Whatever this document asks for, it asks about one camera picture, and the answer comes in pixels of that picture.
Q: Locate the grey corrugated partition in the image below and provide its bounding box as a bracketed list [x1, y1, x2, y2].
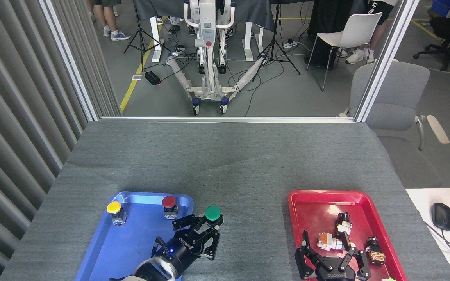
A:
[0, 0, 122, 281]

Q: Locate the black tripod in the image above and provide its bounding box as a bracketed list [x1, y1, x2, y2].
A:
[123, 0, 171, 73]
[252, 0, 301, 82]

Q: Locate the black switch with orange base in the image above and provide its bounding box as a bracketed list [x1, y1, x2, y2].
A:
[366, 236, 386, 266]

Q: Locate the silver frame rail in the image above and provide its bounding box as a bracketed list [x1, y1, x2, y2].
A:
[100, 116, 356, 123]

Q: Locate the person in white shoes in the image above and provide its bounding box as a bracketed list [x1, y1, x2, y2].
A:
[336, 0, 399, 65]

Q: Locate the red plastic tray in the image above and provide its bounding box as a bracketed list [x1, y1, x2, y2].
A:
[287, 190, 408, 281]

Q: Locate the grey office chair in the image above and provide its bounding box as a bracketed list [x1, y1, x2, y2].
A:
[339, 60, 450, 188]

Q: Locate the black office chair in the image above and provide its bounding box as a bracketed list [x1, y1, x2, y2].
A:
[413, 16, 450, 72]

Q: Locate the red push button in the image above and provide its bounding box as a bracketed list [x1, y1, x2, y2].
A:
[162, 196, 179, 220]

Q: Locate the yellow push button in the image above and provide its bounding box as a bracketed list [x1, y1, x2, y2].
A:
[107, 201, 127, 226]

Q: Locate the white and orange switch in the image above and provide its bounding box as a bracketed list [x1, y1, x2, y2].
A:
[317, 232, 348, 252]

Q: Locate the blue plastic tray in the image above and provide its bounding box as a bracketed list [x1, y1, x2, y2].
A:
[75, 191, 194, 281]

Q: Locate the black desk cable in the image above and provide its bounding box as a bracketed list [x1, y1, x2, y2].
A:
[424, 222, 450, 281]

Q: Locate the person in blue shoes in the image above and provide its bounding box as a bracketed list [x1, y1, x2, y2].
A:
[93, 0, 132, 41]

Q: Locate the green push button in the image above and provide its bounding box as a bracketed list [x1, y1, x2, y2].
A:
[205, 206, 221, 227]

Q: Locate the white stand on wheels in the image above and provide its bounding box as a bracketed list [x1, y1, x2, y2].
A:
[166, 0, 266, 116]

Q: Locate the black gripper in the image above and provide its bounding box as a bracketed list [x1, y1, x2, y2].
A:
[295, 230, 371, 281]
[159, 214, 224, 269]

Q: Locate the blue storage bin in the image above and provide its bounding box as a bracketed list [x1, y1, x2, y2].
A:
[431, 0, 450, 17]

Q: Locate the black computer mouse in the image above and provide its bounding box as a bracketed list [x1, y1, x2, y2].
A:
[431, 203, 450, 231]

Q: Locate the white plastic chair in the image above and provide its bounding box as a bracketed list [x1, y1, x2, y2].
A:
[307, 12, 383, 92]

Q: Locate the white desk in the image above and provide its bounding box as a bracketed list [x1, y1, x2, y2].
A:
[405, 188, 450, 281]

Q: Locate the black switch with silver ring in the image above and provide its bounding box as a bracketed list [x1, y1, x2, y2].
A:
[335, 213, 352, 238]

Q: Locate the silver frame post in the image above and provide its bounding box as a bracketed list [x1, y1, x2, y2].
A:
[355, 0, 421, 122]
[39, 0, 100, 121]

